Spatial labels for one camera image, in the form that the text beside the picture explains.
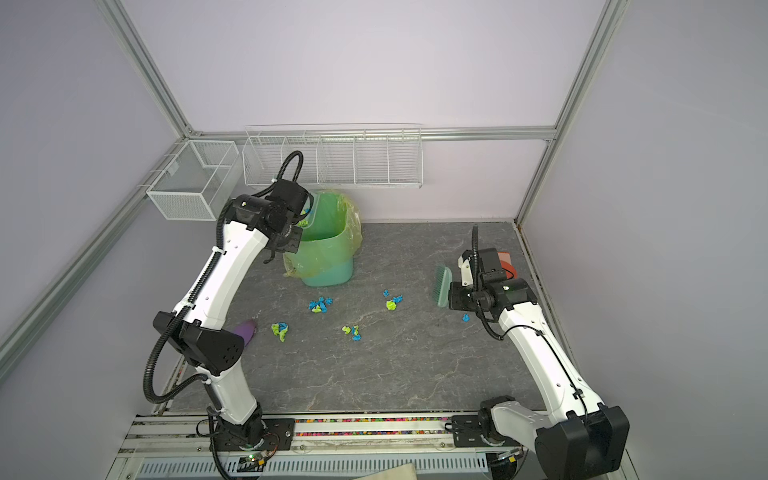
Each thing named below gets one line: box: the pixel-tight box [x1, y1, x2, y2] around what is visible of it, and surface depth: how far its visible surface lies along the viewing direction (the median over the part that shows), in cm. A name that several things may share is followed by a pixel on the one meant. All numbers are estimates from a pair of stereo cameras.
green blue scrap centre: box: [341, 325, 362, 341], surface depth 93 cm
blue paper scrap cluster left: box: [308, 296, 333, 313], surface depth 98 cm
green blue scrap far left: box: [271, 322, 289, 343], surface depth 93 cm
